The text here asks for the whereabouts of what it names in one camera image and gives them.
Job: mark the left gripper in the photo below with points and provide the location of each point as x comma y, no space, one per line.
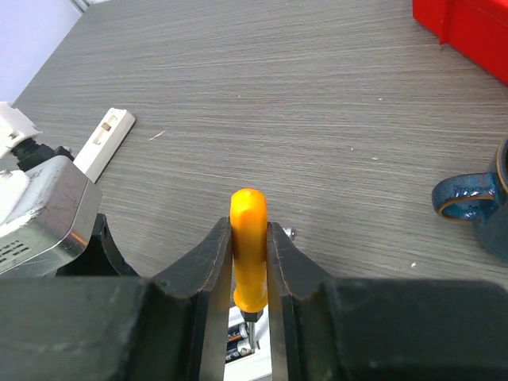
101,257

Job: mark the white remote with orange batteries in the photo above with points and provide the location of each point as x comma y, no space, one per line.
103,143

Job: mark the black battery in remote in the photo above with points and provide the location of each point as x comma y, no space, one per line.
239,343

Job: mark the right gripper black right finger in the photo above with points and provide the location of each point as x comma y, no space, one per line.
324,327

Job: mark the red plastic tray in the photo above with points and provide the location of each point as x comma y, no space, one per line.
475,28

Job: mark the orange handle screwdriver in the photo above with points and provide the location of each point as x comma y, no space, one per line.
248,222

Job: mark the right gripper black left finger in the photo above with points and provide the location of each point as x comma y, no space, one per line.
169,327

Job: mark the dark blue mug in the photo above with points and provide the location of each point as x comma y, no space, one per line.
479,198

